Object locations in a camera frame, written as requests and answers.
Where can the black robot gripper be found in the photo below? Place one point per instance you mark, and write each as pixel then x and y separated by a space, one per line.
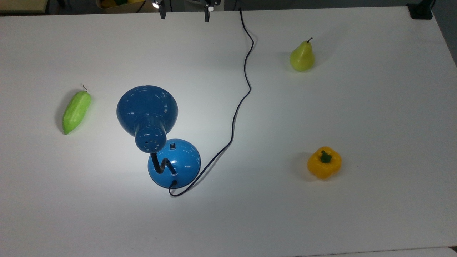
pixel 200 3

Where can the blue gooseneck desk lamp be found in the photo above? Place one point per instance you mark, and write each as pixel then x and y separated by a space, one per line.
pixel 146 107

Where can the green plastic pear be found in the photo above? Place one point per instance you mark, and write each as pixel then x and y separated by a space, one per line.
pixel 302 57

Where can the green plastic cucumber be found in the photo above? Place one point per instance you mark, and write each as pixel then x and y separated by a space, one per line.
pixel 76 110

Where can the wooden board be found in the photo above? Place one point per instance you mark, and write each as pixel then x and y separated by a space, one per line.
pixel 21 5

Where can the yellow plastic bell pepper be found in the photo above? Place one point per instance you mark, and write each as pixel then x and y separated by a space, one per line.
pixel 323 167

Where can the black table clamp mount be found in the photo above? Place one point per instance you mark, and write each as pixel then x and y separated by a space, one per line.
pixel 421 10

